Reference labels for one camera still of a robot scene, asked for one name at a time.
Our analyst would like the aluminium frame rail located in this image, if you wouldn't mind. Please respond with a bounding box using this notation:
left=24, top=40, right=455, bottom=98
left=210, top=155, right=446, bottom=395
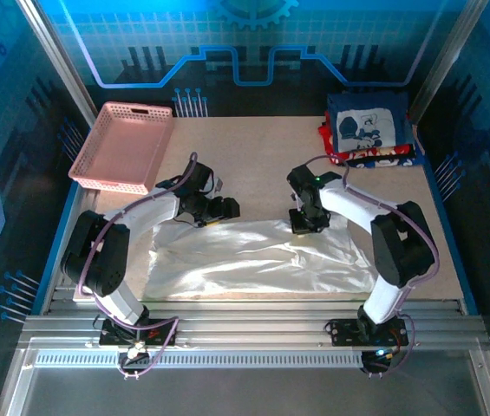
left=16, top=298, right=488, bottom=354

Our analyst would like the red folded t-shirt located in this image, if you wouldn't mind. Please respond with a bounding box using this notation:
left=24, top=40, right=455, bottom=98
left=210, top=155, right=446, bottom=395
left=317, top=111, right=417, bottom=166

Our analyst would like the white t-shirt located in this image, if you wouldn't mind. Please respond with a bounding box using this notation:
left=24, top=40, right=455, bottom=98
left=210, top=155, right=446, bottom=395
left=144, top=218, right=382, bottom=300

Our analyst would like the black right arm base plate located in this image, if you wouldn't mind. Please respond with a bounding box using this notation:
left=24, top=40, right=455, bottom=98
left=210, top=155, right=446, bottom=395
left=329, top=318, right=410, bottom=348

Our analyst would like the aluminium frame post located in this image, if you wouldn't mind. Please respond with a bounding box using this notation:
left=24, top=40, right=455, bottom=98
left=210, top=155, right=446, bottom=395
left=407, top=0, right=490, bottom=125
left=15, top=0, right=107, bottom=133

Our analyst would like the pink plastic basket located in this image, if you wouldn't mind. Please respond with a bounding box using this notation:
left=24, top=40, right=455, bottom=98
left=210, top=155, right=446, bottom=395
left=68, top=101, right=174, bottom=195

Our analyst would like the small controller board with wires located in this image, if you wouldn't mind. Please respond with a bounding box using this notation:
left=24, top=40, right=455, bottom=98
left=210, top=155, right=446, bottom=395
left=117, top=340, right=153, bottom=381
left=359, top=346, right=400, bottom=379

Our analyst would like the blue folded t-shirt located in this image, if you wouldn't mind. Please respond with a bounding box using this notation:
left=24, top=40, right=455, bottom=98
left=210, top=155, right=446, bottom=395
left=335, top=146, right=426, bottom=169

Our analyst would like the grey metal tray panel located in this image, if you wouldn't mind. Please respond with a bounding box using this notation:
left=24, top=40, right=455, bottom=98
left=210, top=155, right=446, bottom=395
left=0, top=337, right=490, bottom=416

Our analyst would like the aluminium side rail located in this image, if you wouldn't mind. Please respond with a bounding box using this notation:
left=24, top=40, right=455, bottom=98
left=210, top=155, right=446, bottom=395
left=42, top=190, right=98, bottom=315

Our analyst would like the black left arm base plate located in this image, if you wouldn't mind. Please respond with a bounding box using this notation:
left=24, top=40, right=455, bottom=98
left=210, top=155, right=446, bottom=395
left=96, top=318, right=180, bottom=348

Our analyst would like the navy cartoon print t-shirt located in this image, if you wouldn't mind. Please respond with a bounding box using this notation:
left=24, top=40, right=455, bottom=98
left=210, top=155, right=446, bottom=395
left=326, top=93, right=415, bottom=153

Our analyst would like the slotted cable duct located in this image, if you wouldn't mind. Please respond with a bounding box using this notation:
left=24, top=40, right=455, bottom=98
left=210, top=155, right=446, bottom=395
left=31, top=349, right=369, bottom=370

